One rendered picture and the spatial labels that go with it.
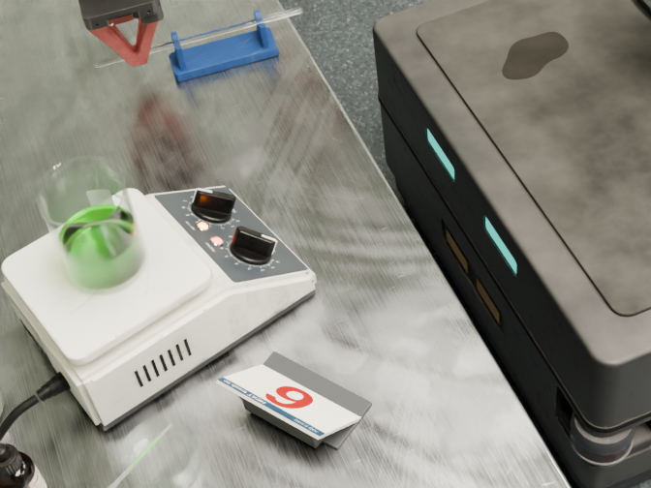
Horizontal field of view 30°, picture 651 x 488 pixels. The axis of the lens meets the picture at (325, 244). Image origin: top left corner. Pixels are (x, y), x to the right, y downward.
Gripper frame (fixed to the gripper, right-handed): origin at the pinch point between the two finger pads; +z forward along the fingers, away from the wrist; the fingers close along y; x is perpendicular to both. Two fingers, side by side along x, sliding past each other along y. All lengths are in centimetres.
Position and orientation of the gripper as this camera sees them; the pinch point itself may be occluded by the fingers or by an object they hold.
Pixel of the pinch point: (137, 55)
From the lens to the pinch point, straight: 114.7
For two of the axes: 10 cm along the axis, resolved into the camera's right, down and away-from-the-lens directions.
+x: 9.6, -2.7, 0.8
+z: 1.2, 6.4, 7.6
